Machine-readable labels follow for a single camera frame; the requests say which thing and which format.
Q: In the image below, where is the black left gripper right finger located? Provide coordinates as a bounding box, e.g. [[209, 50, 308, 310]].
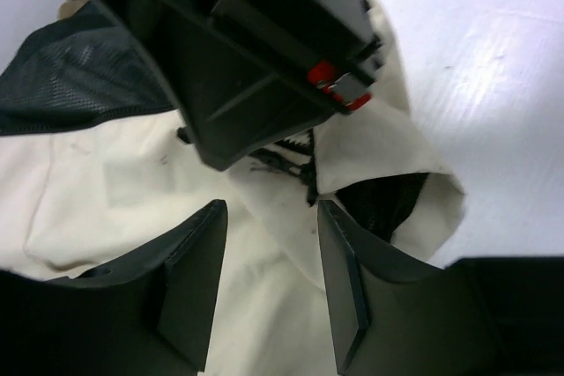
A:
[[318, 201, 563, 375]]

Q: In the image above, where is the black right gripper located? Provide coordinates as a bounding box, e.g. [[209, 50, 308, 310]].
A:
[[99, 0, 382, 170]]

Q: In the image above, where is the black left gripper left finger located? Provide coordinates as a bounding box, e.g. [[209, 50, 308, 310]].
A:
[[1, 200, 227, 375]]

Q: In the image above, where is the cream jacket with black lining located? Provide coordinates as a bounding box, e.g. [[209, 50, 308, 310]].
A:
[[1, 0, 464, 375]]

